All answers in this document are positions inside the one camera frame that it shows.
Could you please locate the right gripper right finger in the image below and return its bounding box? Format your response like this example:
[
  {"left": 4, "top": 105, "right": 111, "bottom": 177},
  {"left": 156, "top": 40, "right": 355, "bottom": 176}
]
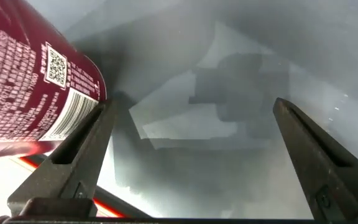
[{"left": 272, "top": 97, "right": 358, "bottom": 222}]

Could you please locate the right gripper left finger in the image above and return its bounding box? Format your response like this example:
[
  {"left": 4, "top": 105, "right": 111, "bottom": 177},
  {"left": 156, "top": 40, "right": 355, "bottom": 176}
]
[{"left": 7, "top": 99, "right": 118, "bottom": 218}]

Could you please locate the dark red drink can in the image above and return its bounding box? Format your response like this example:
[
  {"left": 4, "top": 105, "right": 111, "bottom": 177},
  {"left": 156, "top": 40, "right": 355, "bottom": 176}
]
[{"left": 0, "top": 0, "right": 108, "bottom": 161}]

